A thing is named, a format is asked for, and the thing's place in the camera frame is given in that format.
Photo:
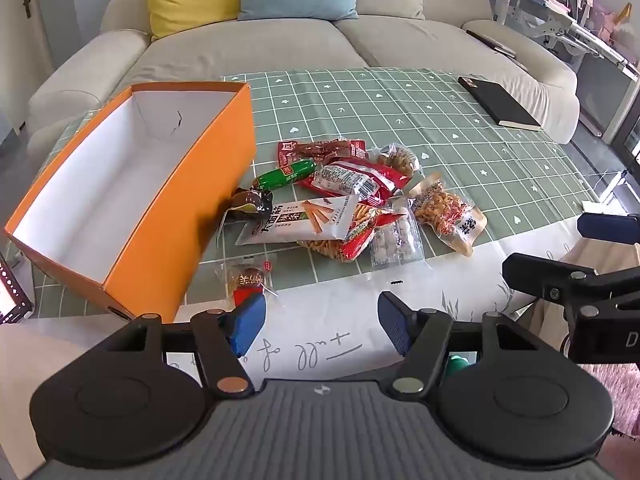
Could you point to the white stick snack packet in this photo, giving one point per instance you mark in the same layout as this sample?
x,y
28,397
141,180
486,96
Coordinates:
x,y
295,220

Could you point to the dark red sausage packet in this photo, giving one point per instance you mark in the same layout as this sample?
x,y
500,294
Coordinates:
x,y
325,149

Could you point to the clear peanut snack packet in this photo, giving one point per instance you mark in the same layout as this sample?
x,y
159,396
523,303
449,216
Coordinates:
x,y
445,212

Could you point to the clear fried snack packet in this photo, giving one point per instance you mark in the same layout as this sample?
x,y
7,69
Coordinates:
x,y
400,160

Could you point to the dark brown snack packet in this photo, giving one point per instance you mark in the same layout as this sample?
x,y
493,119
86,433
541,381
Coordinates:
x,y
252,201

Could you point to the pink rug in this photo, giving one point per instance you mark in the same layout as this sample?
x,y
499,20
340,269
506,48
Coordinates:
x,y
615,395

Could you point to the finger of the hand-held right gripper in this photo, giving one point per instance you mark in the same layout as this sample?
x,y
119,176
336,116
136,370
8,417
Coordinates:
x,y
542,277

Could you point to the clear packet of white balls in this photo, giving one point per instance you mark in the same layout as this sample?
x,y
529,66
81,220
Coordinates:
x,y
397,242

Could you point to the black notebook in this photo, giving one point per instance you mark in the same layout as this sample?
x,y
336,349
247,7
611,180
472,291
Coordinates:
x,y
500,102

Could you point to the red clear cracker stick packet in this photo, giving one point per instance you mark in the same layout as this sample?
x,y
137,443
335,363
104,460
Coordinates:
x,y
357,240

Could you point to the white door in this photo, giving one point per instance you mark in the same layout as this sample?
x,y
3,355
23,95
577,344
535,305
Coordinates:
x,y
22,35

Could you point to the green wrapped sausage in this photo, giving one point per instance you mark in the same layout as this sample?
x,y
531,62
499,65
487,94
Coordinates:
x,y
282,174

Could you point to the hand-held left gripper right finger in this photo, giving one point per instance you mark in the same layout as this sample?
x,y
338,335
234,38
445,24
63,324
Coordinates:
x,y
394,322

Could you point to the phone with lit screen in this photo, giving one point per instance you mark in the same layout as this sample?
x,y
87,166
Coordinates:
x,y
10,295

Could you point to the white adjustable desk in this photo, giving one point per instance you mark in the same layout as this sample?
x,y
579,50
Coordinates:
x,y
575,25

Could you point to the beige cloth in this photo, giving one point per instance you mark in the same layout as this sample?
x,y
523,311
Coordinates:
x,y
605,255

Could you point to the small clear red snack packet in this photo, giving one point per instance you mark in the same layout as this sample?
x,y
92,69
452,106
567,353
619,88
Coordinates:
x,y
247,277

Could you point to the orange cardboard box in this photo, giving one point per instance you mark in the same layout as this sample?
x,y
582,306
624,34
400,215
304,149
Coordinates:
x,y
200,200

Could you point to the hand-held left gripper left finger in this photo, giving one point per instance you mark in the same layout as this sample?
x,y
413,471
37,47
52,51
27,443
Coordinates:
x,y
247,325

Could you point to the beige sofa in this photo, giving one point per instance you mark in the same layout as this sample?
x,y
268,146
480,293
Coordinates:
x,y
240,50

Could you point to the green checked tablecloth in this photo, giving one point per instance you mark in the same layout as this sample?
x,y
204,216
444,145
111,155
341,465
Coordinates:
x,y
350,105

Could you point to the green round object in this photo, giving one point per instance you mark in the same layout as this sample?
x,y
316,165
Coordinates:
x,y
456,366

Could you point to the dark book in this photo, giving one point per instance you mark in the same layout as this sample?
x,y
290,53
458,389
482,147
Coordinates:
x,y
492,42

